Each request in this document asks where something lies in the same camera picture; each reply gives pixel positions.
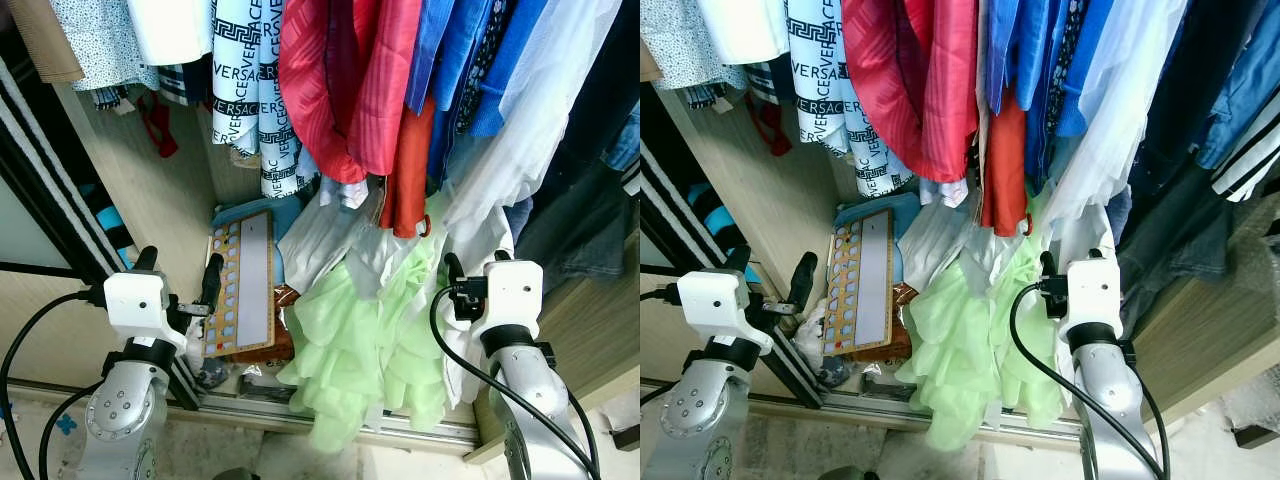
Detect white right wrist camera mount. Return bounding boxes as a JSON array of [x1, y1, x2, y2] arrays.
[[470, 260, 544, 346], [1055, 258, 1124, 346]]

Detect metal wardrobe floor track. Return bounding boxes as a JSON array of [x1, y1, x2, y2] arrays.
[[640, 378, 1086, 441], [0, 378, 481, 451]]

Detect light green tulle dress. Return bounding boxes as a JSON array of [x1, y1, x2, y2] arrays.
[[275, 195, 453, 456], [893, 185, 1069, 453]]

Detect blue black striped item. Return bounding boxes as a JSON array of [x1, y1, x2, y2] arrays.
[[690, 185, 761, 281], [80, 183, 136, 271]]

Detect blue denim garment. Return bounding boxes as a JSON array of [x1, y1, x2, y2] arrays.
[[600, 100, 641, 171], [1195, 0, 1280, 171]]

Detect dark plaid hanging garment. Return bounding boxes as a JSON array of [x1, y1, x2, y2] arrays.
[[95, 55, 213, 111], [690, 60, 801, 109]]

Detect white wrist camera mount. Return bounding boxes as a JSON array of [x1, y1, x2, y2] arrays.
[[103, 270, 189, 353], [470, 260, 544, 346], [1055, 258, 1124, 346], [677, 270, 774, 356]]

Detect white crumpled garment cover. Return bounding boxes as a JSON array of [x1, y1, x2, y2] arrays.
[[275, 180, 401, 301], [895, 180, 1011, 301]]

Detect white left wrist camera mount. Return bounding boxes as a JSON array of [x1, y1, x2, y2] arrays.
[[677, 270, 774, 356], [103, 270, 189, 353]]

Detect light wood wardrobe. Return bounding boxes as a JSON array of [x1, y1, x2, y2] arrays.
[[55, 85, 641, 466], [655, 85, 1280, 426]]

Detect teal fabric case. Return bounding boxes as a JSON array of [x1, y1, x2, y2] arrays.
[[832, 190, 926, 286], [208, 193, 306, 286]]

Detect pale blue lettered print garment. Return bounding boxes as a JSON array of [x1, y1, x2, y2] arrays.
[[785, 0, 916, 198], [210, 0, 323, 199]]

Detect red striped hanging garment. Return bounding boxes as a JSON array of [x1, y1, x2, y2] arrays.
[[840, 0, 981, 184], [278, 0, 423, 186]]

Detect red hanging strap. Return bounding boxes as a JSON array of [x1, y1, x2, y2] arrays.
[[755, 95, 796, 158], [138, 93, 181, 159]]

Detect bright blue hanging shirt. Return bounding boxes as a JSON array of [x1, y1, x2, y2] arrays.
[[405, 0, 491, 186], [985, 0, 1061, 181]]

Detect blue shirt with printed trim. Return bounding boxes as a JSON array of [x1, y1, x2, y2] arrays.
[[1040, 0, 1116, 139], [455, 0, 551, 139]]

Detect white dotted hanging shirt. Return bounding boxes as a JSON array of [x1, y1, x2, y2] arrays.
[[640, 0, 741, 93], [48, 0, 161, 93]]

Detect white sheer hanging garment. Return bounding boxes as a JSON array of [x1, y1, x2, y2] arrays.
[[1040, 0, 1191, 271], [440, 0, 623, 276]]

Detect dark navy hanging garment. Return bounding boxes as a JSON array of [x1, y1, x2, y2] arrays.
[[1115, 0, 1251, 311], [515, 0, 641, 291]]

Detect wooden board with coloured dots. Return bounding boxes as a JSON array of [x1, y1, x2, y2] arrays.
[[203, 208, 278, 359], [822, 208, 896, 356]]

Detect plain white hanging garment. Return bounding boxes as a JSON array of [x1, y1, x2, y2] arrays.
[[695, 0, 793, 66], [125, 0, 216, 67]]

